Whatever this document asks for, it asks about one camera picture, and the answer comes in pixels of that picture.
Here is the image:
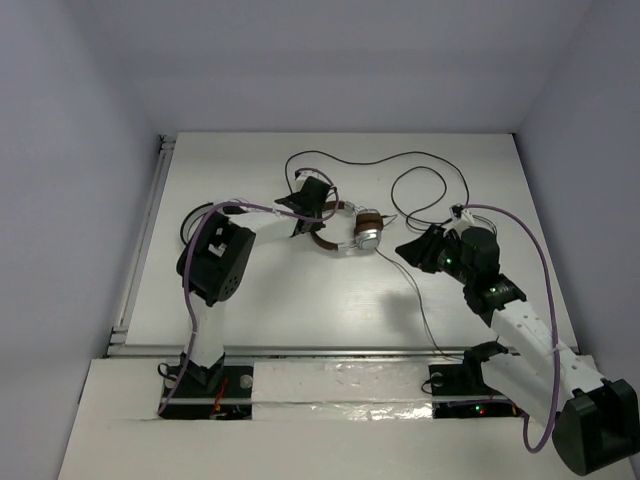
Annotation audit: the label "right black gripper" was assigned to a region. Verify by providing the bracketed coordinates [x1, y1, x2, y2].
[394, 224, 474, 286]

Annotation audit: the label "brown silver headphones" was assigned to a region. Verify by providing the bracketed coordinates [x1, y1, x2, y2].
[310, 200, 384, 252]

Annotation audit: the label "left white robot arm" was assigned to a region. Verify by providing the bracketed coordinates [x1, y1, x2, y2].
[172, 175, 337, 396]

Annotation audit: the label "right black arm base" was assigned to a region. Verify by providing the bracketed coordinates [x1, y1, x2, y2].
[421, 364, 516, 420]

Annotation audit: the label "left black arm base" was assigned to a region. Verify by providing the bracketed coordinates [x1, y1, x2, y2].
[158, 363, 254, 420]

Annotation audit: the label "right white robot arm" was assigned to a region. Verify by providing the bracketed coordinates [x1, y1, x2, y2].
[395, 226, 639, 476]

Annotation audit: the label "white black headphones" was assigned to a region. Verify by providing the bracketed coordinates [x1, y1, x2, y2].
[179, 202, 216, 247]

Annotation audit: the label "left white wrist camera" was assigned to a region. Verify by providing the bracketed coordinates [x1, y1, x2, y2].
[294, 170, 321, 189]

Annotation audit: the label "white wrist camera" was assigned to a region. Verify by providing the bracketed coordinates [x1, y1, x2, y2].
[294, 170, 321, 189]
[445, 204, 478, 235]

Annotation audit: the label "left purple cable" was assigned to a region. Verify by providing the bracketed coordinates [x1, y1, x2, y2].
[157, 167, 337, 416]

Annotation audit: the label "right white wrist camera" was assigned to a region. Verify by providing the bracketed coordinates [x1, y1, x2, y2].
[445, 204, 478, 235]

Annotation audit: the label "aluminium left rail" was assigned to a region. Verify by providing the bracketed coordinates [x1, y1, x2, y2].
[107, 134, 177, 350]

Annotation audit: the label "aluminium rail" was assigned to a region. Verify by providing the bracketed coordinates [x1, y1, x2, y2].
[107, 134, 177, 350]
[107, 343, 581, 361]

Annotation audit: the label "aluminium front rail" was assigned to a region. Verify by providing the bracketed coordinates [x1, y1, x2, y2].
[107, 343, 581, 361]

